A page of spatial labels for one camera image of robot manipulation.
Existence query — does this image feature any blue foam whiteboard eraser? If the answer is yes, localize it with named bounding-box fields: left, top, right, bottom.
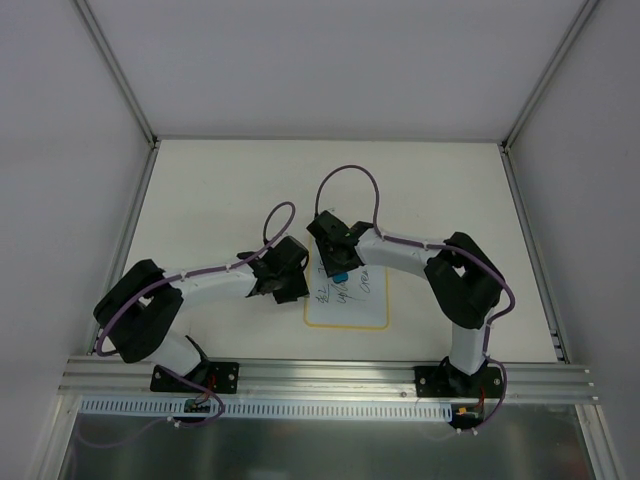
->
left=332, top=272, right=349, bottom=284

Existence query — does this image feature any yellow-framed small whiteboard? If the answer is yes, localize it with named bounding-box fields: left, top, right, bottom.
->
left=303, top=238, right=390, bottom=331

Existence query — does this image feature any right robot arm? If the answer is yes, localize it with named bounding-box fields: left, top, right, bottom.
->
left=307, top=211, right=506, bottom=398

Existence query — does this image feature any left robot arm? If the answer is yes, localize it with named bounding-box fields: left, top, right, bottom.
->
left=93, top=236, right=310, bottom=391

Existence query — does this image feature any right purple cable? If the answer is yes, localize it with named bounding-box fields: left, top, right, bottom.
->
left=314, top=165, right=517, bottom=436

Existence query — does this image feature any purple cable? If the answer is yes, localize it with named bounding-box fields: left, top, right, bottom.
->
left=95, top=201, right=296, bottom=357
left=314, top=165, right=517, bottom=436

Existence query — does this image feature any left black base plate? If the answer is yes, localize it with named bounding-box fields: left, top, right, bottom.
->
left=150, top=361, right=239, bottom=394

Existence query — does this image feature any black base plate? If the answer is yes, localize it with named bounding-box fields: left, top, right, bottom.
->
left=413, top=358, right=506, bottom=399
left=150, top=361, right=239, bottom=394

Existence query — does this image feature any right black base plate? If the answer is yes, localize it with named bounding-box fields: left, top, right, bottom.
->
left=413, top=358, right=506, bottom=399

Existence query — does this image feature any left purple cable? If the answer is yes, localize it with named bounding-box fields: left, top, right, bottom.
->
left=95, top=201, right=296, bottom=357

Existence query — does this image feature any white slotted cable duct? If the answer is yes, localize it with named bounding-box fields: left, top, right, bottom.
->
left=79, top=396, right=453, bottom=423

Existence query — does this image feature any aluminium mounting rail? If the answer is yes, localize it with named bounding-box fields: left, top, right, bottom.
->
left=57, top=356, right=600, bottom=405

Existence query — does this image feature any left aluminium frame post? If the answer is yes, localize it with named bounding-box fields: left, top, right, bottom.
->
left=27, top=1, right=158, bottom=479

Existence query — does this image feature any aluminium frame post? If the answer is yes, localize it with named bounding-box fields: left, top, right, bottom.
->
left=27, top=1, right=158, bottom=479
left=501, top=1, right=625, bottom=479

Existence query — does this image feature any right aluminium frame post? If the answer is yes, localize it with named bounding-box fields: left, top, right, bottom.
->
left=501, top=1, right=625, bottom=479

